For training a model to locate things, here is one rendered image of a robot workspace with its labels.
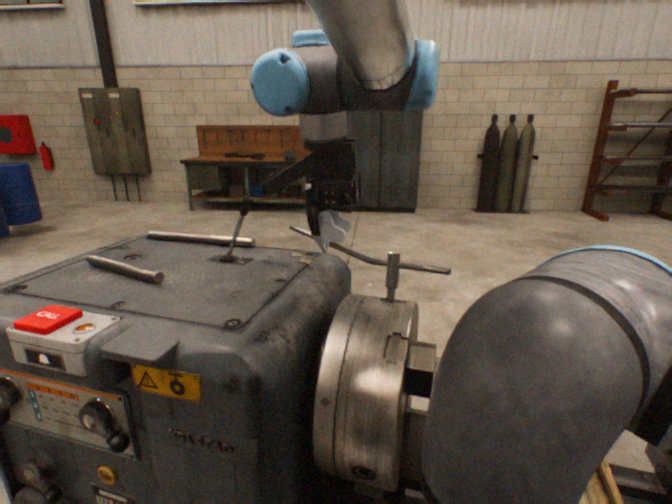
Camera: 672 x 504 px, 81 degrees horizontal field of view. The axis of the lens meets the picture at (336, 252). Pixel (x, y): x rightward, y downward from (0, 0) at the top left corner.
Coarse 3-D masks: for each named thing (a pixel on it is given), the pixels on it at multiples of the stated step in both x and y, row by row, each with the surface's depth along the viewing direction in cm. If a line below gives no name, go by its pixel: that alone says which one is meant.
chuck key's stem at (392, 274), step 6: (390, 252) 68; (396, 252) 68; (390, 258) 67; (396, 258) 67; (390, 264) 67; (396, 264) 67; (390, 270) 68; (396, 270) 67; (390, 276) 68; (396, 276) 68; (390, 282) 68; (396, 282) 68; (390, 288) 68; (390, 294) 68; (390, 300) 68
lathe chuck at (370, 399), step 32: (384, 320) 62; (416, 320) 73; (352, 352) 59; (384, 352) 58; (352, 384) 57; (384, 384) 56; (352, 416) 56; (384, 416) 55; (352, 448) 56; (384, 448) 55; (352, 480) 62; (384, 480) 58
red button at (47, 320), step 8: (40, 312) 57; (48, 312) 57; (56, 312) 57; (64, 312) 57; (72, 312) 57; (80, 312) 58; (24, 320) 55; (32, 320) 55; (40, 320) 55; (48, 320) 55; (56, 320) 55; (64, 320) 56; (72, 320) 57; (16, 328) 55; (24, 328) 54; (32, 328) 54; (40, 328) 53; (48, 328) 54; (56, 328) 55
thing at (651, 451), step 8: (648, 448) 82; (656, 448) 79; (648, 456) 81; (656, 456) 79; (664, 456) 76; (656, 464) 78; (664, 464) 76; (656, 472) 77; (664, 472) 75; (664, 480) 74; (664, 488) 74
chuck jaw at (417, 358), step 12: (396, 336) 60; (396, 348) 59; (408, 348) 60; (420, 348) 60; (432, 348) 59; (396, 360) 57; (408, 360) 59; (420, 360) 58; (432, 360) 58; (408, 372) 59; (420, 372) 58; (432, 372) 57; (408, 384) 62; (420, 384) 61; (432, 384) 60; (420, 396) 65
